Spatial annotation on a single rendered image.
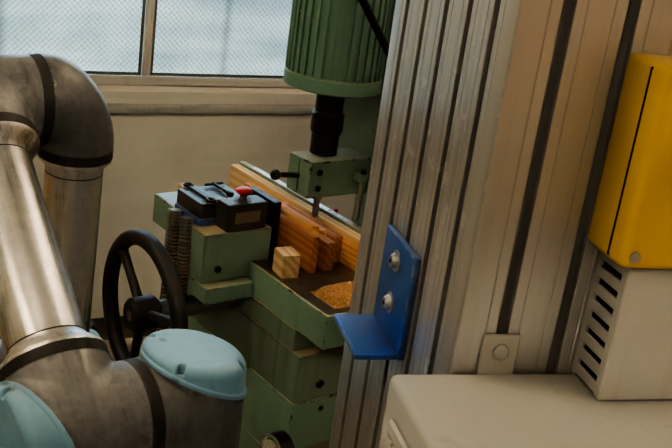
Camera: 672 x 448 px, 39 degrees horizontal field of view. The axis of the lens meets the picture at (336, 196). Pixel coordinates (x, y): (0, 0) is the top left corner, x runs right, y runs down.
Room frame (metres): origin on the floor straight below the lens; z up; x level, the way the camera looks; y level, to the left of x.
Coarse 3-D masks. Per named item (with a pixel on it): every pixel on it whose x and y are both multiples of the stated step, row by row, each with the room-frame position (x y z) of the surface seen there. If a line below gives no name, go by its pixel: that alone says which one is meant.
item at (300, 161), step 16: (304, 160) 1.63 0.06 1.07; (320, 160) 1.64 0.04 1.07; (336, 160) 1.65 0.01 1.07; (352, 160) 1.68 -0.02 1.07; (368, 160) 1.70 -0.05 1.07; (304, 176) 1.63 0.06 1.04; (320, 176) 1.63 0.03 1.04; (336, 176) 1.65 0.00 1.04; (352, 176) 1.68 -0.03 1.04; (304, 192) 1.62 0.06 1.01; (320, 192) 1.63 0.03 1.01; (336, 192) 1.66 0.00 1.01; (352, 192) 1.68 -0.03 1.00
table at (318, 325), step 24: (168, 192) 1.84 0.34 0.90; (264, 264) 1.53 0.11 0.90; (336, 264) 1.58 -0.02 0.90; (192, 288) 1.49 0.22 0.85; (216, 288) 1.47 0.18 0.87; (240, 288) 1.50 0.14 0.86; (264, 288) 1.49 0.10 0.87; (288, 288) 1.44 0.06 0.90; (312, 288) 1.46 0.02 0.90; (288, 312) 1.44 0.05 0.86; (312, 312) 1.39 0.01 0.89; (336, 312) 1.38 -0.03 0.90; (312, 336) 1.38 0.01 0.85; (336, 336) 1.37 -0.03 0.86
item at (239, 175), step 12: (240, 168) 1.91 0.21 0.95; (240, 180) 1.90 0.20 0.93; (252, 180) 1.86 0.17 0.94; (264, 180) 1.85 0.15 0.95; (276, 192) 1.79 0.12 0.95; (300, 204) 1.73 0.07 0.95; (312, 216) 1.70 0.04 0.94; (324, 216) 1.68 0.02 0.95; (336, 228) 1.64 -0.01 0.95; (348, 228) 1.63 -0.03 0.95
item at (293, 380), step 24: (216, 312) 1.61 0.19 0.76; (240, 312) 1.54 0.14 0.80; (216, 336) 1.60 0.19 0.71; (240, 336) 1.54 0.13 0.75; (264, 336) 1.48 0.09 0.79; (264, 360) 1.47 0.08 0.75; (288, 360) 1.42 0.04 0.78; (312, 360) 1.42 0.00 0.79; (336, 360) 1.45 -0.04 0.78; (288, 384) 1.42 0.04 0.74; (312, 384) 1.42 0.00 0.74; (336, 384) 1.46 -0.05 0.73
